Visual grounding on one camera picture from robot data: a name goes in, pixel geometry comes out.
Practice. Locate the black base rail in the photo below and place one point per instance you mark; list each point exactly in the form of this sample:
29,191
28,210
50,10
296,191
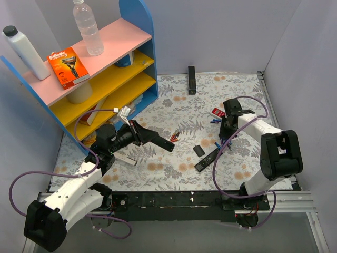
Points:
181,206

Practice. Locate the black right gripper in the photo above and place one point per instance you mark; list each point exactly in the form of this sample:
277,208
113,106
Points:
226,129

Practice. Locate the blue battery near red remote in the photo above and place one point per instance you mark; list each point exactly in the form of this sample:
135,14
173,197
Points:
215,121

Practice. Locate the blue battery in pile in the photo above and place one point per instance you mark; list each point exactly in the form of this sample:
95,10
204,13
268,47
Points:
223,141

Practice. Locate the plain black remote control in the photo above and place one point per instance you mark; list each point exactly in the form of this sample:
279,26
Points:
163,143

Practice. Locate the black battery cover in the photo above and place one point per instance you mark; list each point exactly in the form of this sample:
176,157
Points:
198,150

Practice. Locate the white bottle black cap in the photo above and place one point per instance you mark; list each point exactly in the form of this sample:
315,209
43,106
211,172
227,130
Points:
22,46

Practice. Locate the tissue packs on shelf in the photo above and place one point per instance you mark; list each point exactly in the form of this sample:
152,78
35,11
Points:
92,117

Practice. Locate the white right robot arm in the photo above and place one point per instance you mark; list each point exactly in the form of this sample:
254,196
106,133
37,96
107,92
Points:
280,155

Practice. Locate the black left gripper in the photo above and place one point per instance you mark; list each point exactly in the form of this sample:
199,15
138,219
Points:
136,132

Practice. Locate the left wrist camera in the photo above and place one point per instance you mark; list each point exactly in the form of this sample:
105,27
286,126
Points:
121,115

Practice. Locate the red white remote control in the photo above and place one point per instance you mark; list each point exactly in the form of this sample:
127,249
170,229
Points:
217,113

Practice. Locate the blue pink yellow shelf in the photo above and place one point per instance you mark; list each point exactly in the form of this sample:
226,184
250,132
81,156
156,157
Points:
132,32

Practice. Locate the black remote with buttons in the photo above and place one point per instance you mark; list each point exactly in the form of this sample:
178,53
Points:
205,162

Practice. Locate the silver white remote control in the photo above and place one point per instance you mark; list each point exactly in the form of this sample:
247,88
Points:
125,159

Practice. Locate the orange razor box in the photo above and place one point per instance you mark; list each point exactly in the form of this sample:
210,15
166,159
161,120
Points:
68,68

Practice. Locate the black box at back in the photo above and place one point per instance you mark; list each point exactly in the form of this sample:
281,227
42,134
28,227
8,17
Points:
191,80

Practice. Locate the floral table mat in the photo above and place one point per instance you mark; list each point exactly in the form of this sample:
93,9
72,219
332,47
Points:
175,110

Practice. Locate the blue white can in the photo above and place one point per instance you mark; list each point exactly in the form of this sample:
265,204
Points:
125,61

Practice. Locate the clear plastic water bottle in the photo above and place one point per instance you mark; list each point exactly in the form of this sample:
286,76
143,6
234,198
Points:
87,26

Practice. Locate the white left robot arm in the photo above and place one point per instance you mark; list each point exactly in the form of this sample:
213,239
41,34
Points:
47,222

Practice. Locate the cream cylinder on shelf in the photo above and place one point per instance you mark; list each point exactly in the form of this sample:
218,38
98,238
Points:
81,94

